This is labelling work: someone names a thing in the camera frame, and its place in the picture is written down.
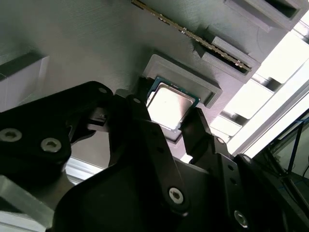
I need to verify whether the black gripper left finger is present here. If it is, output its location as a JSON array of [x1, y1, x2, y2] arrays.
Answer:
[[0, 76, 193, 218]]

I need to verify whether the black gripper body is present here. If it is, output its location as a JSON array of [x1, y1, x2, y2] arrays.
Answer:
[[54, 157, 233, 232]]

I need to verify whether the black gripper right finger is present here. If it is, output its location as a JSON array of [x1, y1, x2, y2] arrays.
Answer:
[[181, 107, 309, 232]]

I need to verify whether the silver CPU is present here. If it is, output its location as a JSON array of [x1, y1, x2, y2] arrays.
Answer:
[[146, 76, 201, 132]]

